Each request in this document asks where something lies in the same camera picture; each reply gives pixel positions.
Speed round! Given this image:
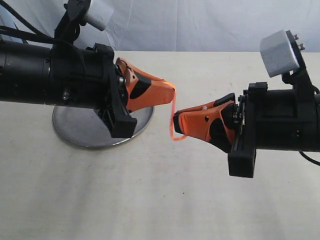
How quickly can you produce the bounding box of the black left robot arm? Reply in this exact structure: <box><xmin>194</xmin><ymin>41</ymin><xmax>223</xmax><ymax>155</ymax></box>
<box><xmin>0</xmin><ymin>40</ymin><xmax>176</xmax><ymax>138</ymax></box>

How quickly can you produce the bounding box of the round silver metal plate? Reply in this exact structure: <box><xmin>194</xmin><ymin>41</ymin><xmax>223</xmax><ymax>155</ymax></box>
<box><xmin>52</xmin><ymin>106</ymin><xmax>155</xmax><ymax>150</ymax></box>

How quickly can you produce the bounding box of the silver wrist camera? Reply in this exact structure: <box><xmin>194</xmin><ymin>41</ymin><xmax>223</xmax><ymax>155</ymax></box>
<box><xmin>259</xmin><ymin>30</ymin><xmax>300</xmax><ymax>78</ymax></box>
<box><xmin>83</xmin><ymin>0</ymin><xmax>114</xmax><ymax>32</ymax></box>

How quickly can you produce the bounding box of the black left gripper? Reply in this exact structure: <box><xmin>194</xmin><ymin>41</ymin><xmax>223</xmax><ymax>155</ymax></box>
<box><xmin>48</xmin><ymin>43</ymin><xmax>175</xmax><ymax>138</ymax></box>

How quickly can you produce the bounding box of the orange rubber band strip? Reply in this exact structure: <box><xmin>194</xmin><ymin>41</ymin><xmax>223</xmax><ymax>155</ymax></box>
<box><xmin>169</xmin><ymin>89</ymin><xmax>186</xmax><ymax>142</ymax></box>

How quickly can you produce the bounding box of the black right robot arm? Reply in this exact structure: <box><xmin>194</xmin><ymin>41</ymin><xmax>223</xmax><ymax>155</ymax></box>
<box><xmin>172</xmin><ymin>82</ymin><xmax>320</xmax><ymax>178</ymax></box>

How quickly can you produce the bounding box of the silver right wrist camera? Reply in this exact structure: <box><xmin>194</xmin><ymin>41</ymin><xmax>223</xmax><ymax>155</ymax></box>
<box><xmin>259</xmin><ymin>30</ymin><xmax>300</xmax><ymax>78</ymax></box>

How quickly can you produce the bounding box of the white backdrop cloth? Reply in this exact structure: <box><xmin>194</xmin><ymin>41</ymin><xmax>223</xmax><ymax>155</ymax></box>
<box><xmin>0</xmin><ymin>0</ymin><xmax>320</xmax><ymax>53</ymax></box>

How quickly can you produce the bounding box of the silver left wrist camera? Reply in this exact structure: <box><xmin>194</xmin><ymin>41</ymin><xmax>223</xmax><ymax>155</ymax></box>
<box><xmin>83</xmin><ymin>0</ymin><xmax>114</xmax><ymax>32</ymax></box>

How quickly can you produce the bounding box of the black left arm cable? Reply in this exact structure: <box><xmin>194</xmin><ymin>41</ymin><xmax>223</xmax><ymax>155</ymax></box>
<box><xmin>0</xmin><ymin>0</ymin><xmax>76</xmax><ymax>50</ymax></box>

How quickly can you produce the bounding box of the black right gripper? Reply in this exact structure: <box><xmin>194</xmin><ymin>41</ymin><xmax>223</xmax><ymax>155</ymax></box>
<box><xmin>173</xmin><ymin>82</ymin><xmax>316</xmax><ymax>178</ymax></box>

